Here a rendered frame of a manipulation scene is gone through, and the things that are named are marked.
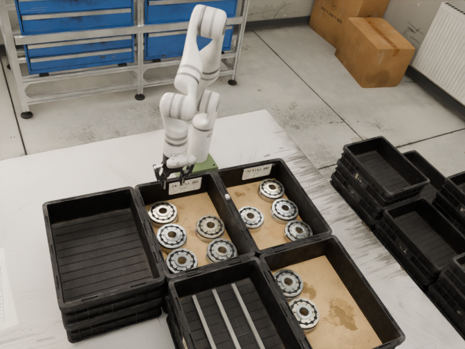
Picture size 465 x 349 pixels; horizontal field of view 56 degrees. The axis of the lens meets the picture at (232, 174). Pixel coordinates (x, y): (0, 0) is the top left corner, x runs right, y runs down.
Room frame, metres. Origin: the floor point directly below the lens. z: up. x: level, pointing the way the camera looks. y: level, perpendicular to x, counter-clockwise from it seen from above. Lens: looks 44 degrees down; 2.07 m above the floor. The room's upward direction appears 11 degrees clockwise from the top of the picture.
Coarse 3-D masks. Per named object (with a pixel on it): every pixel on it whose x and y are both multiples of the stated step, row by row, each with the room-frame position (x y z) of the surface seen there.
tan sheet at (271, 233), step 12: (228, 192) 1.20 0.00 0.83; (240, 192) 1.21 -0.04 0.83; (252, 192) 1.22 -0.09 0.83; (240, 204) 1.14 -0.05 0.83; (252, 204) 1.16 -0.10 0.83; (264, 204) 1.17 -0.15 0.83; (264, 216) 1.11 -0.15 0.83; (264, 228) 1.05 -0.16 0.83; (276, 228) 1.06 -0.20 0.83; (264, 240) 0.99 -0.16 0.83; (276, 240) 1.01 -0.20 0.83
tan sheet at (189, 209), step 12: (180, 204) 1.08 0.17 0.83; (192, 204) 1.09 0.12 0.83; (204, 204) 1.11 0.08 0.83; (180, 216) 1.03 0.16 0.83; (192, 216) 1.04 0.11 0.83; (156, 228) 0.95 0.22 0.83; (192, 228) 0.98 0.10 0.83; (192, 240) 0.93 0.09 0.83; (204, 252) 0.89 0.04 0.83; (204, 264) 0.85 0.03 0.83
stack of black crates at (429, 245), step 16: (400, 208) 1.69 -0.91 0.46; (416, 208) 1.78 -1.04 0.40; (432, 208) 1.72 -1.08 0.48; (384, 224) 1.60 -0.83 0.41; (400, 224) 1.65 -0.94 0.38; (416, 224) 1.67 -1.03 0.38; (432, 224) 1.68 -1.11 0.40; (448, 224) 1.62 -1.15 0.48; (384, 240) 1.56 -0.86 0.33; (400, 240) 1.50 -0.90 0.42; (416, 240) 1.56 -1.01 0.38; (432, 240) 1.58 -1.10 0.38; (448, 240) 1.58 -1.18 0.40; (464, 240) 1.54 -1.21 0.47; (400, 256) 1.45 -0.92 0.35; (416, 256) 1.41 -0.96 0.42; (432, 256) 1.47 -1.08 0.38; (448, 256) 1.49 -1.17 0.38; (416, 272) 1.36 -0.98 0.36; (432, 272) 1.33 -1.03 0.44
